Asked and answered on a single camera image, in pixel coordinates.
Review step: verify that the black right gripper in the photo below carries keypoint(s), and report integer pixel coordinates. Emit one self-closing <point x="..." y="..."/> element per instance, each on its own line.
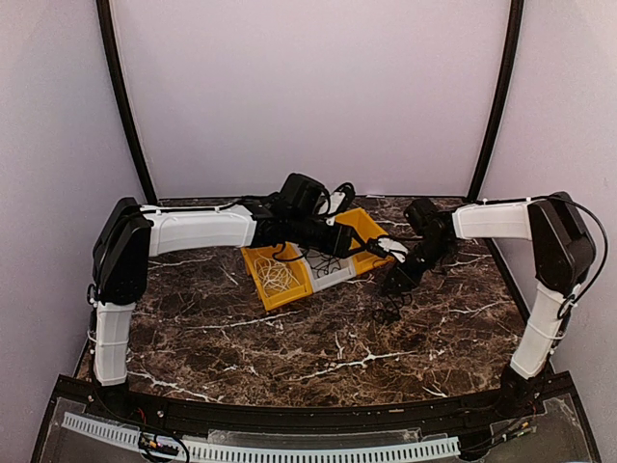
<point x="416" y="279"/>

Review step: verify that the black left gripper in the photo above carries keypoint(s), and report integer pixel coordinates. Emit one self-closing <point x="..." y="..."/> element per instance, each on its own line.
<point x="339" y="245"/>

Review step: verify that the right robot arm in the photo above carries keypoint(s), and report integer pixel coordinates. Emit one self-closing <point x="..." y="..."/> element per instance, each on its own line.
<point x="566" y="263"/>

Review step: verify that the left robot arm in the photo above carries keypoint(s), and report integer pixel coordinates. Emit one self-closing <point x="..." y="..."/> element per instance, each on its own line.
<point x="302" y="212"/>

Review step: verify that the right yellow plastic bin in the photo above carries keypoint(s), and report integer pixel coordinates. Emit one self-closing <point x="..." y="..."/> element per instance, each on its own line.
<point x="359" y="219"/>

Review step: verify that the yellow plastic bin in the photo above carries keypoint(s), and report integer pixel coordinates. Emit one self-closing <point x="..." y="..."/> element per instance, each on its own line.
<point x="359" y="219"/>
<point x="279" y="276"/>

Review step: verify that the white plastic bin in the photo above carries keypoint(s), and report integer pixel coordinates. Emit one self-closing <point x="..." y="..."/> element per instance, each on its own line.
<point x="325" y="271"/>

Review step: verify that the left yellow plastic bin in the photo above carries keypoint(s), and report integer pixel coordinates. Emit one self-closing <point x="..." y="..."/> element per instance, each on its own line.
<point x="279" y="276"/>

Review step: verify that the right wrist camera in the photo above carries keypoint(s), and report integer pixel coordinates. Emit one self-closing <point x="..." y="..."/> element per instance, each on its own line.
<point x="385" y="246"/>

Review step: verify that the white slotted cable duct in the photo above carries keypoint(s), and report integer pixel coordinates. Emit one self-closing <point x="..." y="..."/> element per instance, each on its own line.
<point x="235" y="446"/>

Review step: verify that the right black frame post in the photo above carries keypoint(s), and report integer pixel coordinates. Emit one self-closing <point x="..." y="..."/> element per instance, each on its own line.
<point x="505" y="71"/>

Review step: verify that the black frame post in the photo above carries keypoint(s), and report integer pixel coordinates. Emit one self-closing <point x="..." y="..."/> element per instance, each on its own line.
<point x="112" y="55"/>
<point x="505" y="71"/>

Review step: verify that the black front rail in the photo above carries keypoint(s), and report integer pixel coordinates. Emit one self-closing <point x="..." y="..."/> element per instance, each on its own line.
<point x="466" y="414"/>

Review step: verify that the left black frame post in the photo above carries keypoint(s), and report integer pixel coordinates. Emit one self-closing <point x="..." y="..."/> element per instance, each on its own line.
<point x="112" y="55"/>

